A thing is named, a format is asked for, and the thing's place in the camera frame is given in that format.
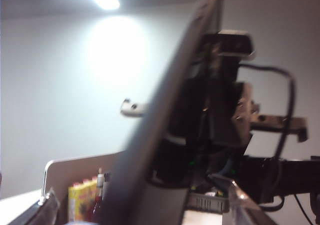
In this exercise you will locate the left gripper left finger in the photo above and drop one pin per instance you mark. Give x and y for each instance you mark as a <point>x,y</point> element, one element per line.
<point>45,215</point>

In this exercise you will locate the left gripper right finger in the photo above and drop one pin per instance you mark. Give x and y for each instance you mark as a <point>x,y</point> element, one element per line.
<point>237,207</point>

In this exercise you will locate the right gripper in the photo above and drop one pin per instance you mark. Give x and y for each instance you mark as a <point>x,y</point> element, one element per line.
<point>272,123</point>

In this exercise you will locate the black phone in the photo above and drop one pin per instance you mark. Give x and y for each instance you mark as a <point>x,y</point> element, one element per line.
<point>162,110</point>

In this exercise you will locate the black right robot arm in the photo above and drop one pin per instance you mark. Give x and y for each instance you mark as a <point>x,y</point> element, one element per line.
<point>175,157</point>

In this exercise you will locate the taupe desk partition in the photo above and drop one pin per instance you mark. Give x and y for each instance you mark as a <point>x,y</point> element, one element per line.
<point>75,170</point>

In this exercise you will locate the black vented box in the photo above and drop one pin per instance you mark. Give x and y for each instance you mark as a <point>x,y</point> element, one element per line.
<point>207,202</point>

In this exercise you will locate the yellow printed box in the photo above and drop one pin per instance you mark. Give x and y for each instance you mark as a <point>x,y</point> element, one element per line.
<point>80,200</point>

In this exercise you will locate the red bottle white cap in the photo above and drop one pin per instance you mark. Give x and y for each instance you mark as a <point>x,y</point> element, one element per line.
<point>98,205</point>

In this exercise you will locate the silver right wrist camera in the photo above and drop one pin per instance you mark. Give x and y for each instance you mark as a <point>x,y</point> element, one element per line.
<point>237,45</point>

